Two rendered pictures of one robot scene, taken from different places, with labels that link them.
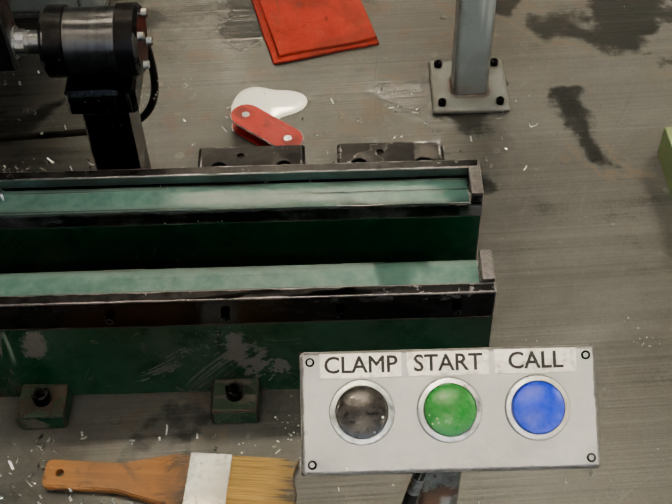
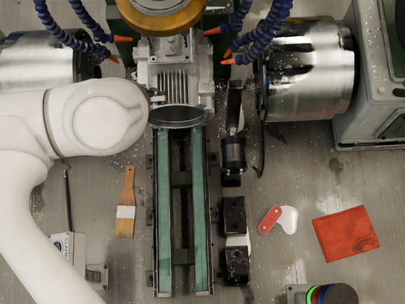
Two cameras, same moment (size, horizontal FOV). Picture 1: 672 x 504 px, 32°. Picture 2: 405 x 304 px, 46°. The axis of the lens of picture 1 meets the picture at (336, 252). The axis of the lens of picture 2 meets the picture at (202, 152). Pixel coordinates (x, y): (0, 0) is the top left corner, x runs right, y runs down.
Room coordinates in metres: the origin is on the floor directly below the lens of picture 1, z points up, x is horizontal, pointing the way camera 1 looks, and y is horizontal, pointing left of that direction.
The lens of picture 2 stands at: (0.69, -0.13, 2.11)
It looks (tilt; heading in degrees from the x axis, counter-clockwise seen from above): 73 degrees down; 93
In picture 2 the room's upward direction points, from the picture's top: 6 degrees counter-clockwise
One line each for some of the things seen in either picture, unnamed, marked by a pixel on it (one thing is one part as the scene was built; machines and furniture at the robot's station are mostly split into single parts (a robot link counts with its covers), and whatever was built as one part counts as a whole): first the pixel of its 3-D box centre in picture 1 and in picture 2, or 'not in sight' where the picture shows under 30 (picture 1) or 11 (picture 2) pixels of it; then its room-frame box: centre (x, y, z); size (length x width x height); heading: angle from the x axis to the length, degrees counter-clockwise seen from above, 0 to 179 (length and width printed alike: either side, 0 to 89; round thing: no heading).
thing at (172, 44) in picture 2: not in sight; (171, 47); (0.62, 0.44, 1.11); 0.12 x 0.11 x 0.07; 89
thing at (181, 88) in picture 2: not in sight; (175, 80); (0.62, 0.40, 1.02); 0.20 x 0.19 x 0.19; 89
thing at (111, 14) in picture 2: not in sight; (175, 34); (0.62, 0.55, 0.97); 0.30 x 0.11 x 0.34; 179
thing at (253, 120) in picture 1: (267, 132); (270, 219); (0.85, 0.07, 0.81); 0.09 x 0.03 x 0.02; 50
